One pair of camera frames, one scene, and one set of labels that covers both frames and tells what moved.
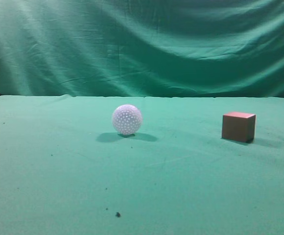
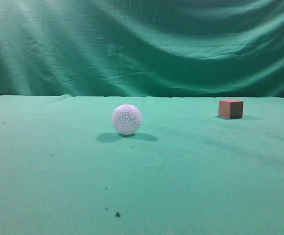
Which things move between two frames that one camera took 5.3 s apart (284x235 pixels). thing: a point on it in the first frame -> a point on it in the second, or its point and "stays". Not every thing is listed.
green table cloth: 55,165 stays
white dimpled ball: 127,119 stays
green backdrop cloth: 192,48 stays
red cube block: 238,126 -> 231,108
